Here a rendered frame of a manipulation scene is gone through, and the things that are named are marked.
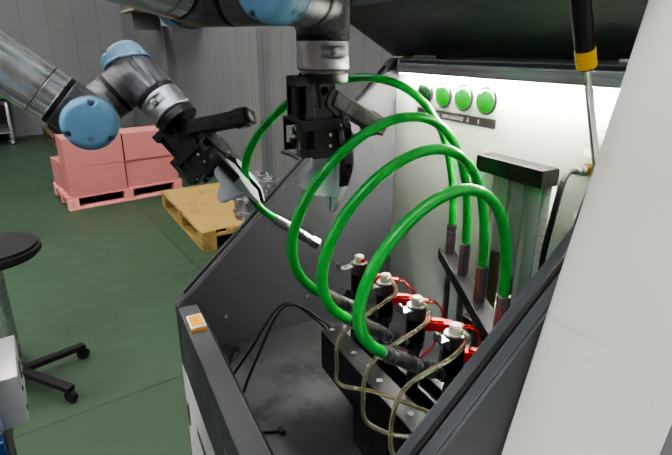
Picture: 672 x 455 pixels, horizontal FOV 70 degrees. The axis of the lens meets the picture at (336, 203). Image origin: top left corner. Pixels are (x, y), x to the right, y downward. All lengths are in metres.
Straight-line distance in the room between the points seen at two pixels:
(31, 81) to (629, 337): 0.76
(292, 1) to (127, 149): 4.68
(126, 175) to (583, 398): 4.98
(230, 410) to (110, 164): 4.49
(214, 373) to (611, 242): 0.64
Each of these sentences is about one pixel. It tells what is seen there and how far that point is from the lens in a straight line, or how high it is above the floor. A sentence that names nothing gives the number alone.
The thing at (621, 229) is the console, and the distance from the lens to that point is 0.51.
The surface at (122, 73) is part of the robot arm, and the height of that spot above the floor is 1.43.
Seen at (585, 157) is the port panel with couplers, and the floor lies 1.32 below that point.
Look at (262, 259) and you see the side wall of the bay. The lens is 1.09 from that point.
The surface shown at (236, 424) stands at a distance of 0.78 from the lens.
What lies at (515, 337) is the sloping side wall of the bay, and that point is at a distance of 0.56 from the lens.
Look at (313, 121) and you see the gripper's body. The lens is 0.67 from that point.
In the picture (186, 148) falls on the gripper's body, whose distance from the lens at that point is 0.85.
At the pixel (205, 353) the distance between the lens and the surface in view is 0.93.
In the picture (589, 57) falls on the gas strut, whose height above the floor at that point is 1.46.
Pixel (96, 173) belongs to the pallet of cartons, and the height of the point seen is 0.33.
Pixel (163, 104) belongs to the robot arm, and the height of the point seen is 1.38.
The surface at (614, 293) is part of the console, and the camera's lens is 0.51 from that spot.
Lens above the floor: 1.47
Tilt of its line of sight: 18 degrees down
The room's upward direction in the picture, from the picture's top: straight up
